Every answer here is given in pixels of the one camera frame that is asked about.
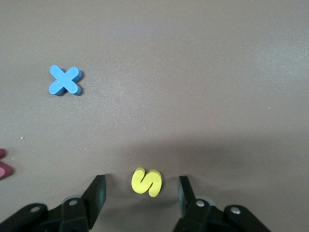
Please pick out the yellow foam letter s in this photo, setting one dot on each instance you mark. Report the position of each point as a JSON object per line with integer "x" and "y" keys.
{"x": 146, "y": 182}

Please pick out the red foam letter z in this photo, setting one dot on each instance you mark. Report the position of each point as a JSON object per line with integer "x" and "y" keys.
{"x": 3, "y": 169}

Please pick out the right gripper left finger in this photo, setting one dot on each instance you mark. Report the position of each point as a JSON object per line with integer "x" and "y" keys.
{"x": 72, "y": 212}

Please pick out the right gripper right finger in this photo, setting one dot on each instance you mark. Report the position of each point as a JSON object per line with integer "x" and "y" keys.
{"x": 205, "y": 217}

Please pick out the blue foam letter x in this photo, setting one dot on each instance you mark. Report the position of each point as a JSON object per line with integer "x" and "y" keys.
{"x": 64, "y": 81}

